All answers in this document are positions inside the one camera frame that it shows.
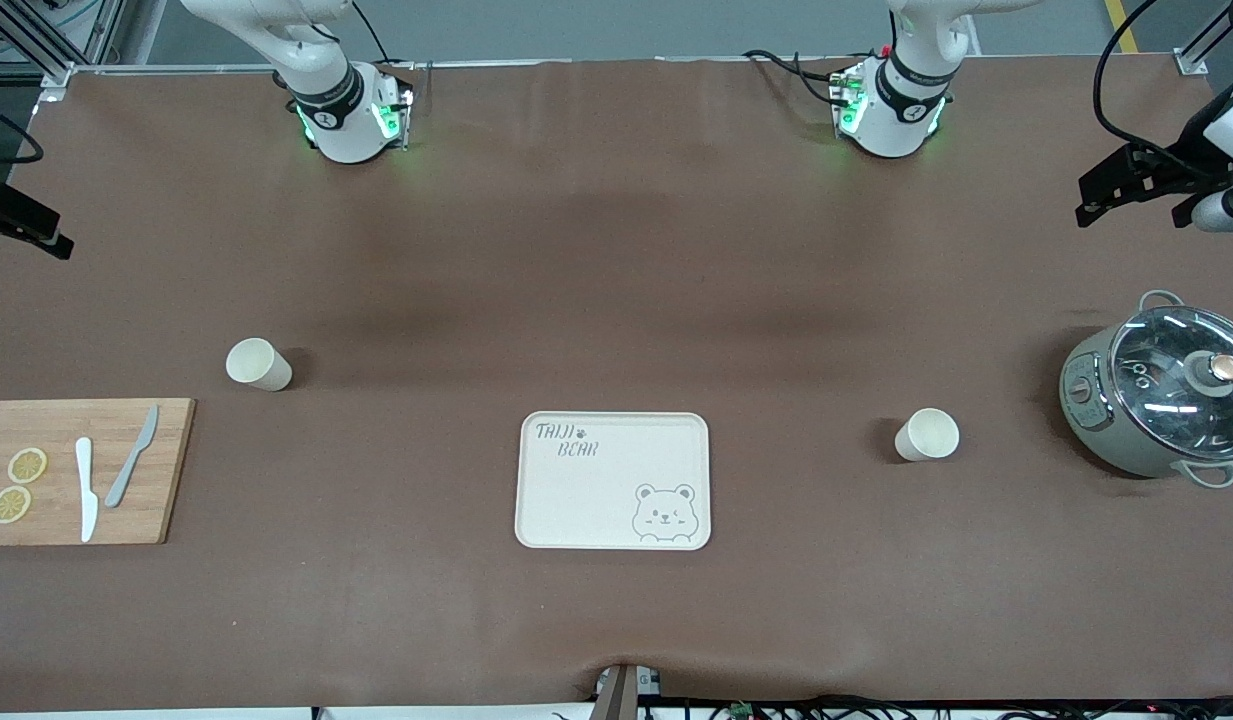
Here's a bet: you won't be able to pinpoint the white plastic cup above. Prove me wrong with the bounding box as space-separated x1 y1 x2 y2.
225 338 294 393
894 407 961 463

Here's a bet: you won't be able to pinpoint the white bear print tray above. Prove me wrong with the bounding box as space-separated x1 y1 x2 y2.
514 411 712 551

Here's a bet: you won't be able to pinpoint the grey electric cooking pot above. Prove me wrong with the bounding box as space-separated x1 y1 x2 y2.
1059 290 1233 489

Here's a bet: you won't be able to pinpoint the grey plastic knife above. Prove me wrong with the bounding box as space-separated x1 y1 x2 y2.
104 404 161 509

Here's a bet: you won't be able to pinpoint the white plastic knife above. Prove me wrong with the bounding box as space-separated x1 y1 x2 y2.
74 437 100 544

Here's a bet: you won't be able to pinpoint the wooden cutting board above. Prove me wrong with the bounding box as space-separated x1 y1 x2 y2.
0 398 197 547

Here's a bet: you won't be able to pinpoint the brown table cover mat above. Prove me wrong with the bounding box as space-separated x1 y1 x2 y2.
0 58 1233 713

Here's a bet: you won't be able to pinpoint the aluminium frame profile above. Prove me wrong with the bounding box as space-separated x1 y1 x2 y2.
1171 0 1233 76
0 0 127 96

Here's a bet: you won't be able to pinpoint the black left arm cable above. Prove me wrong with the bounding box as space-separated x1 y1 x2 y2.
1092 0 1192 177

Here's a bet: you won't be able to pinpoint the black left base cables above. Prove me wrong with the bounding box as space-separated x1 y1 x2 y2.
741 48 857 107

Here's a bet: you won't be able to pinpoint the black right base cable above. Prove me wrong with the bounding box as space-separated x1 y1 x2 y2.
350 0 417 93

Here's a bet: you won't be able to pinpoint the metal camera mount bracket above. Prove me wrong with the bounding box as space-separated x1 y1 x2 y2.
594 662 665 720

